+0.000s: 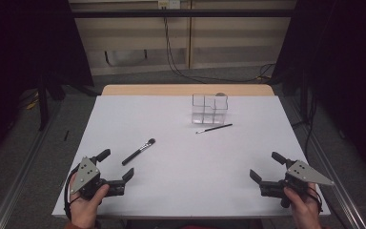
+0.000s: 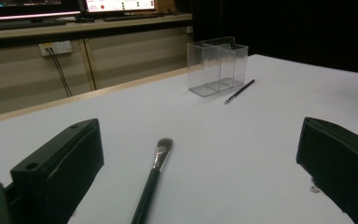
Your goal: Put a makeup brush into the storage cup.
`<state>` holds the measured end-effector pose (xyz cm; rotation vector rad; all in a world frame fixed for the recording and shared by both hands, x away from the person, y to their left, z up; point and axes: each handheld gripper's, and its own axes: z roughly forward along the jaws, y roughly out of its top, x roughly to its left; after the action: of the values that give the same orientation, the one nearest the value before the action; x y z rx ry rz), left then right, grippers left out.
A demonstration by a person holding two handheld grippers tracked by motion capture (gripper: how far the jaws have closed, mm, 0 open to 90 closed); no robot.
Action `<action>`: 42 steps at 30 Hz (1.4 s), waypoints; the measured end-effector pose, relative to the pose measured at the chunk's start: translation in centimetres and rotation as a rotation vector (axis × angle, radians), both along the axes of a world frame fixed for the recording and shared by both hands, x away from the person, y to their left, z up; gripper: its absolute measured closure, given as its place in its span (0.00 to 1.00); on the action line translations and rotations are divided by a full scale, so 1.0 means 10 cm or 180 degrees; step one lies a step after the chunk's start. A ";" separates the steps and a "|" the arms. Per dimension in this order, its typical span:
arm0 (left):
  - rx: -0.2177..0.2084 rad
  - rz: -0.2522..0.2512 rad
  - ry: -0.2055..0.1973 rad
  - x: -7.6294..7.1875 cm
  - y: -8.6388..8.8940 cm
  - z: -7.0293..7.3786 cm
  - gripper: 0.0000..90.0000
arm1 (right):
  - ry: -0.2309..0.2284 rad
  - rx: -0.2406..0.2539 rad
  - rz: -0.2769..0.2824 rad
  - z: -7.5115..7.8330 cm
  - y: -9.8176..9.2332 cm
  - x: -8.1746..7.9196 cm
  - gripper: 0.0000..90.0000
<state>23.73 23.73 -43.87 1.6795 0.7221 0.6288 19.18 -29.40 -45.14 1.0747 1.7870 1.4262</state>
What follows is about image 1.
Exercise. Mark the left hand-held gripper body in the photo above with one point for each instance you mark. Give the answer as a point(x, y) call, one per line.
point(85, 173)

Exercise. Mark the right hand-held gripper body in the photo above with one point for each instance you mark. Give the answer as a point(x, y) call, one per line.
point(301, 173)

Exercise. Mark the black makeup brush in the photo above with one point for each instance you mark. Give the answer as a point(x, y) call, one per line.
point(138, 152)

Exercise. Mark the clear acrylic organizer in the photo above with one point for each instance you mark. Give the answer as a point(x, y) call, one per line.
point(209, 109)

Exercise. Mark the person's right hand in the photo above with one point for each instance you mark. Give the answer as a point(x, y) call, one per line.
point(303, 210)

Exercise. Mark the person's left hand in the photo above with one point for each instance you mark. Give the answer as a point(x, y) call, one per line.
point(84, 211)

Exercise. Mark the white table mat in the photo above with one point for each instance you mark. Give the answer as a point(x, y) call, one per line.
point(178, 171)

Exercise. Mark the thin black brush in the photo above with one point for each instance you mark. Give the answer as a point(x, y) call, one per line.
point(214, 128)

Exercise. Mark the black metal stand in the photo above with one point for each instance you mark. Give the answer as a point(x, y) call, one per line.
point(43, 108)

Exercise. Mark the black curtain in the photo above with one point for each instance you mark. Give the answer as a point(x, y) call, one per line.
point(346, 63)
point(19, 47)

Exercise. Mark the aluminium floor rail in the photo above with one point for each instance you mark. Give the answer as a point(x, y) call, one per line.
point(16, 187)
point(340, 187)

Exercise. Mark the white wall outlet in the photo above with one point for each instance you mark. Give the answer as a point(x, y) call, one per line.
point(169, 4)

